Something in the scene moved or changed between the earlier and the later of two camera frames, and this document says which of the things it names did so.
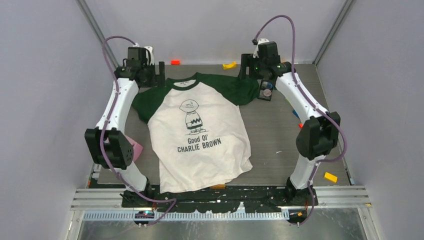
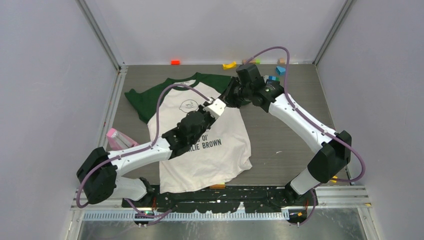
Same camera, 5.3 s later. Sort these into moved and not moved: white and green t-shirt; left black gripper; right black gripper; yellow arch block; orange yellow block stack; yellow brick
Moved: left black gripper; right black gripper
Not moved: yellow brick; yellow arch block; white and green t-shirt; orange yellow block stack
